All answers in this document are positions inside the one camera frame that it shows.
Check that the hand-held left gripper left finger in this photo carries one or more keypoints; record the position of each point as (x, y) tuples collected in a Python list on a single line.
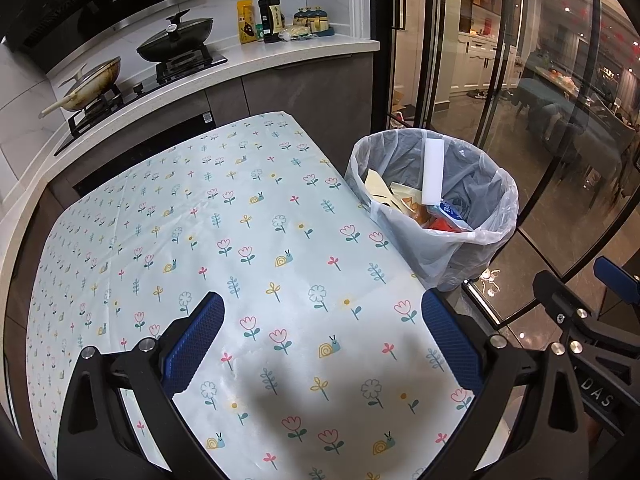
[(195, 345)]

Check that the black gas stove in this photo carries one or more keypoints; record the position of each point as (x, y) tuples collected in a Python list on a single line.
[(145, 85)]

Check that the glass sliding door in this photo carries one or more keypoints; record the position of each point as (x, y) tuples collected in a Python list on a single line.
[(550, 135)]

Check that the white foam block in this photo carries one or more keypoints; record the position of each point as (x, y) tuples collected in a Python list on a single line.
[(434, 170)]

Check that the blue jar tray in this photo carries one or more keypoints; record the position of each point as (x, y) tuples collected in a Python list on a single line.
[(325, 34)]

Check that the white sideboard cabinet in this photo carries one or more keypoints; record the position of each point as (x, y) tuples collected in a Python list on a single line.
[(482, 70)]

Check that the trash bin with plastic liner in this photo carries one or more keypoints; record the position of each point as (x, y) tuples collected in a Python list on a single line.
[(475, 240)]

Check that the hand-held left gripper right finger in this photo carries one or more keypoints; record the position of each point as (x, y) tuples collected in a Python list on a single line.
[(450, 340)]

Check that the cream packet with orange print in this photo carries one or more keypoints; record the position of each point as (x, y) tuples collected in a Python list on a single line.
[(412, 207)]

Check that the brown cardboard box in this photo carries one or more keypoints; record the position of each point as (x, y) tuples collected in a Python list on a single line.
[(398, 102)]

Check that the black built-in oven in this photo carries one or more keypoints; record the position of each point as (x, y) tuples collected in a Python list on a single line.
[(150, 152)]

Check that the white kitchen counter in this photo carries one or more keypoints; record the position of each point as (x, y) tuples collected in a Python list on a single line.
[(300, 51)]

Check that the black wok lid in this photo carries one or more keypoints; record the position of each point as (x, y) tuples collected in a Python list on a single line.
[(175, 30)]

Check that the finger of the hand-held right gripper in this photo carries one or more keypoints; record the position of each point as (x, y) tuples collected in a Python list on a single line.
[(555, 295), (617, 280)]

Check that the white plastic food bag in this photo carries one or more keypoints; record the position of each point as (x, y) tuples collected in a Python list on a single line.
[(295, 34)]

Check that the blue snack wrapper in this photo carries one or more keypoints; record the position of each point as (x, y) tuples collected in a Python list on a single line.
[(455, 212)]

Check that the small green jar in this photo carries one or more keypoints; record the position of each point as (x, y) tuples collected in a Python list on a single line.
[(259, 32)]

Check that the dark sauce bottle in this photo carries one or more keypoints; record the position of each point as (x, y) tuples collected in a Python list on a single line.
[(271, 20)]

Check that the yellow seasoning packet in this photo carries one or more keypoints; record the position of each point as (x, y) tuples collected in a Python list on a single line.
[(246, 22)]

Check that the beige frying pan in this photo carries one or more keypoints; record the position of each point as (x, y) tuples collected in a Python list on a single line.
[(95, 92)]

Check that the cream paper wrapper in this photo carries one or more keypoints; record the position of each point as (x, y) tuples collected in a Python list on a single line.
[(380, 187)]

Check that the black wok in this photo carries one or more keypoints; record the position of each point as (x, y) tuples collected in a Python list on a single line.
[(175, 50)]

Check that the glass pan lid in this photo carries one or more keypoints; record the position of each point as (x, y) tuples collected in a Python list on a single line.
[(95, 77)]

